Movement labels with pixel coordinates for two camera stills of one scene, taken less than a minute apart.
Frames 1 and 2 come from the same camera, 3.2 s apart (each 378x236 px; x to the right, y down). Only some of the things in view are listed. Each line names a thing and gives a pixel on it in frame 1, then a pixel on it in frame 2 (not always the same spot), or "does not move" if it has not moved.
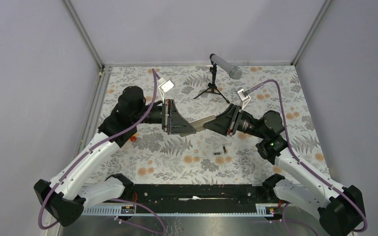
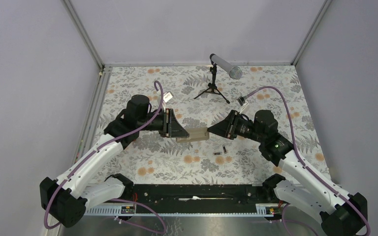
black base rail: x=202 y=197 does not move
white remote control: x=199 y=124 -> x=195 y=134
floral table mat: x=213 y=154 does not move
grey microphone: x=235 y=72 does not move
